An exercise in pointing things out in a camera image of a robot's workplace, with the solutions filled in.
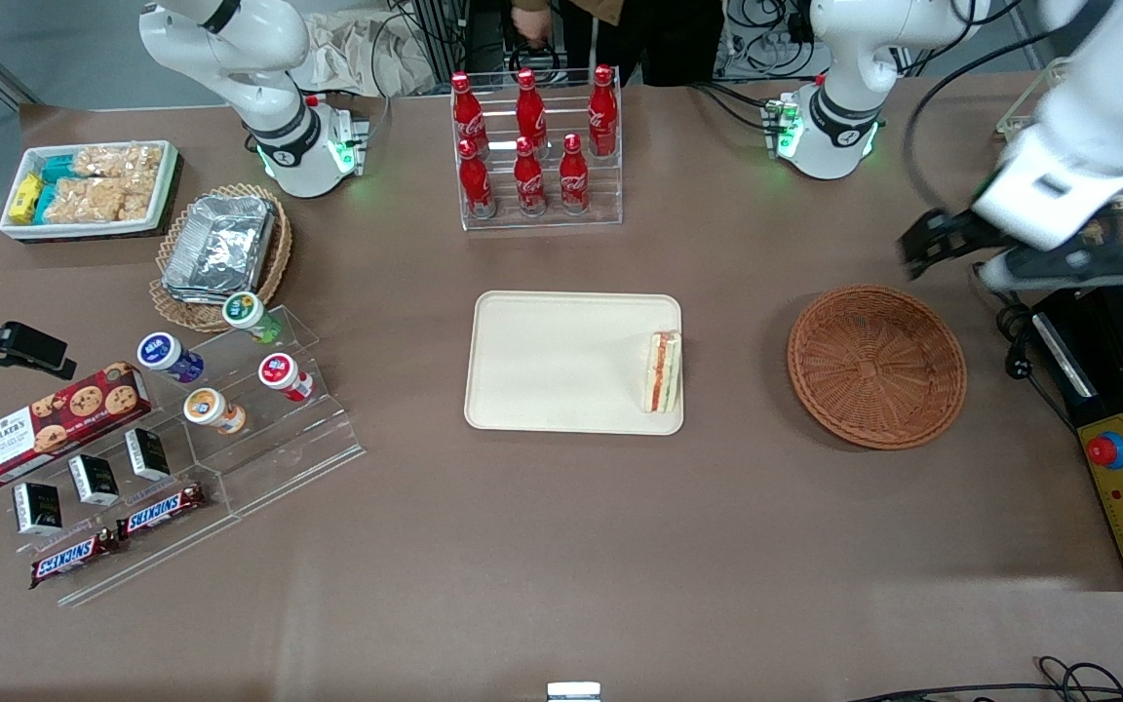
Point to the teal snack packet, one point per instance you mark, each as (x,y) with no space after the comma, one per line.
(57,168)

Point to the red Walkers cookie box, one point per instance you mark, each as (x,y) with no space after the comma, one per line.
(45,429)

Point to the clear rack with metal frame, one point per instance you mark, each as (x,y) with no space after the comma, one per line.
(1015,122)

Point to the clear acrylic bottle rack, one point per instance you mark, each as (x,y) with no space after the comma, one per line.
(542,222)

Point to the large brown wicker basket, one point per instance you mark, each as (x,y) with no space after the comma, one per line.
(873,366)

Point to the black appliance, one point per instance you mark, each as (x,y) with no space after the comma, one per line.
(1112,380)

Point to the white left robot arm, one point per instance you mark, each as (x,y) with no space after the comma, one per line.
(864,58)

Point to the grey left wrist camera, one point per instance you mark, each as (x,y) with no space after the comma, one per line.
(1059,265)

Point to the red lid yogurt bottle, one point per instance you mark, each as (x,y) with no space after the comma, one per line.
(279,370)

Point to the yellow snack packet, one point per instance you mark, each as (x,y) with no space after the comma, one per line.
(25,198)

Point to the rice cracker bag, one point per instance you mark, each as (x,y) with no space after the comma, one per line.
(118,161)
(84,200)

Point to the white rectangular snack tray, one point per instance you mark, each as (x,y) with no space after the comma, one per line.
(11,229)

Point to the small black box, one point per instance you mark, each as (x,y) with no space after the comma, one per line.
(94,480)
(147,453)
(37,507)

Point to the beige plastic tray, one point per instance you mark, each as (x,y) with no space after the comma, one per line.
(561,366)

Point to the Snickers bar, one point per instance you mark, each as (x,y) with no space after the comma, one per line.
(160,511)
(72,558)

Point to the orange lid yogurt bottle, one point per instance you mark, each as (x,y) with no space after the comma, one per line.
(206,405)

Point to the red cola bottle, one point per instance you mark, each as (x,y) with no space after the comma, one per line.
(602,112)
(573,180)
(529,107)
(528,183)
(469,112)
(475,185)

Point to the blue lid yogurt bottle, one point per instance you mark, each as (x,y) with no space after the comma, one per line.
(162,351)

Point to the clear acrylic stepped display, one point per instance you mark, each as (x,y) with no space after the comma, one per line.
(279,458)

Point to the green lid yogurt bottle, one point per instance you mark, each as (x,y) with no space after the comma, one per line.
(245,310)

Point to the stack of foil containers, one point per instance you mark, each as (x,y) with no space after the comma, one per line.
(220,249)

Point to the person right hand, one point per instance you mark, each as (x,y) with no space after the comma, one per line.
(532,21)

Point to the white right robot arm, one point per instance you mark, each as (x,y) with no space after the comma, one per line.
(259,58)

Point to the triangular sandwich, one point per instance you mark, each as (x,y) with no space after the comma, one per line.
(664,375)

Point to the person body dark clothes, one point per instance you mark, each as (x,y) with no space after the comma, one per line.
(659,39)

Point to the small light wicker basket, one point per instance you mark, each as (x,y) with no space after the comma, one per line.
(191,314)

